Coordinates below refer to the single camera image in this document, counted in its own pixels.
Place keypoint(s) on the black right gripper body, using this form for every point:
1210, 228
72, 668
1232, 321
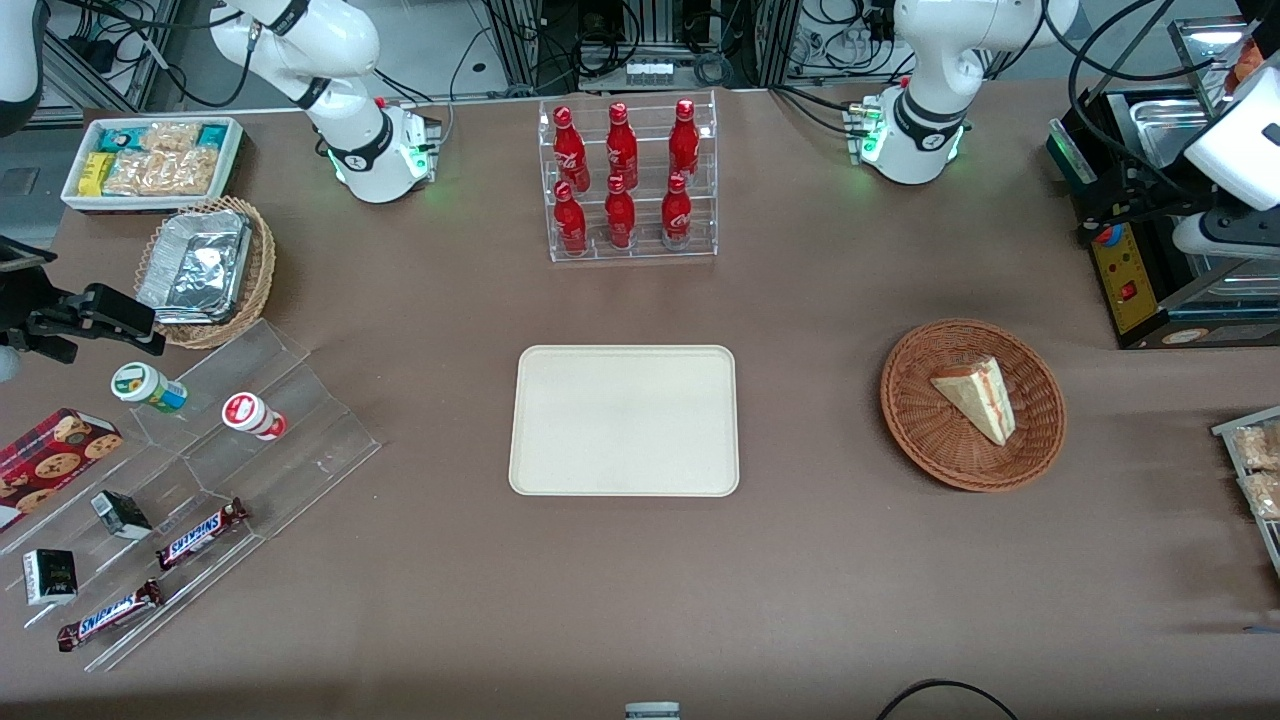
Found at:
30, 318

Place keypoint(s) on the triangular sandwich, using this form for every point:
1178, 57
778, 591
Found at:
980, 400

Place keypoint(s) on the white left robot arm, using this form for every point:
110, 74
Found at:
925, 90

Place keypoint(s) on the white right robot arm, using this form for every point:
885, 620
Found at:
350, 60

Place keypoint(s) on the aluminium foil tray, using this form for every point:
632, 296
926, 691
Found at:
195, 265

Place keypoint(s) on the light wicker basket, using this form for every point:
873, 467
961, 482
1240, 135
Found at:
262, 270

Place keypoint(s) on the grey metal snack tray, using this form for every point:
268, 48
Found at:
1225, 430

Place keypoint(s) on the brown wicker basket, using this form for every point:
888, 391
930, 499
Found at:
925, 420

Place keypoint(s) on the beige plastic tray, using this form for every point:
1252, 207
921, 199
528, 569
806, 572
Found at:
623, 420

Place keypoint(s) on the green label yogurt cup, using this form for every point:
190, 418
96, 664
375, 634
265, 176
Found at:
145, 385

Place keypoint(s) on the clear rice cracker pack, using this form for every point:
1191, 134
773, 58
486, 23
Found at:
170, 138
130, 175
188, 172

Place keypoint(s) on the yellow snack pack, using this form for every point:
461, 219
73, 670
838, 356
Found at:
95, 175

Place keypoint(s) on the red label yogurt cup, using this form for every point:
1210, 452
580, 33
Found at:
250, 413

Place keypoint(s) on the red cookie box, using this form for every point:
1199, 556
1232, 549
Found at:
55, 460

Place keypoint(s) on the teal snack pack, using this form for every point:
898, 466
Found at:
120, 138
212, 135

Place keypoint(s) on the black food warmer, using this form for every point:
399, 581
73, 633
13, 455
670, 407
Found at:
1130, 290

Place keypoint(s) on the white plastic snack bin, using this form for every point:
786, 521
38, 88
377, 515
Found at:
235, 170

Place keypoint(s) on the clear acrylic stepped stand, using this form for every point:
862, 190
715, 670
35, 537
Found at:
300, 450

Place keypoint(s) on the snickers chocolate bar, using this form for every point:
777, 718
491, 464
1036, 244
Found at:
108, 617
198, 535

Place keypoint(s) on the small black white box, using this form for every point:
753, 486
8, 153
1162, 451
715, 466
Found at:
50, 578

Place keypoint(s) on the red cola bottle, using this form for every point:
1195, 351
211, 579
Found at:
570, 150
620, 215
570, 220
676, 212
622, 148
684, 142

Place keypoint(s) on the clear acrylic bottle rack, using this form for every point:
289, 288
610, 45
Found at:
645, 245

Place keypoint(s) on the white power strip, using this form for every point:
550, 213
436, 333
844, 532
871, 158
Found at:
648, 72

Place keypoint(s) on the small grey box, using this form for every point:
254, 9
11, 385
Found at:
652, 712

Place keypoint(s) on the aluminium frame rack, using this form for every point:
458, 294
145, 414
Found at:
520, 45

